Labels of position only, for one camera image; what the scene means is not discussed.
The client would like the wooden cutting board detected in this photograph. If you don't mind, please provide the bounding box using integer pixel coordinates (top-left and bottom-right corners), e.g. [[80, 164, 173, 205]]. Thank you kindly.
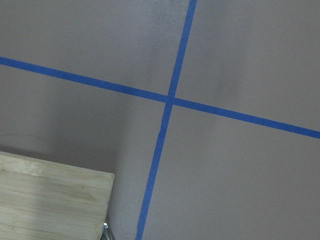
[[0, 152, 115, 240]]

